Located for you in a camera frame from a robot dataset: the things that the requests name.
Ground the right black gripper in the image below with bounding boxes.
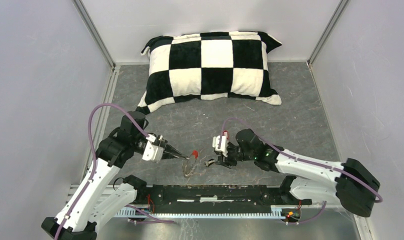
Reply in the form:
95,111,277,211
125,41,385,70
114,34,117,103
214,142,256,170

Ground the metal keyring with red handle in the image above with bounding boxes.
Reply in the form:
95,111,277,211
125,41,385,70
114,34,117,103
182,150,199,178

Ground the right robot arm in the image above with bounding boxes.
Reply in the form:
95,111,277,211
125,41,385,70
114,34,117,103
212,129,381,218

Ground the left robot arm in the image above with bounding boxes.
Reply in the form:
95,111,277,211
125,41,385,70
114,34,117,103
41,111,187,240

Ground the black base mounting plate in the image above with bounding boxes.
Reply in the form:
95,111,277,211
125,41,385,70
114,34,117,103
131,185,312,214

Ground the black white checkered pillow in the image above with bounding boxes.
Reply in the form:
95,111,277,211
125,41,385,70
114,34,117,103
136,31,282,114

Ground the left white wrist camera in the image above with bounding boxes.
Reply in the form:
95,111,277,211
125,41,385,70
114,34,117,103
142,133,164,163

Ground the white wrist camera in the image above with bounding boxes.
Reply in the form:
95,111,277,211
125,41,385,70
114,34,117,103
212,134,229,157
142,133,164,163

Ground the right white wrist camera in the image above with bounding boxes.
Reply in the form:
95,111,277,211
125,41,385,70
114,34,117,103
212,134,229,157

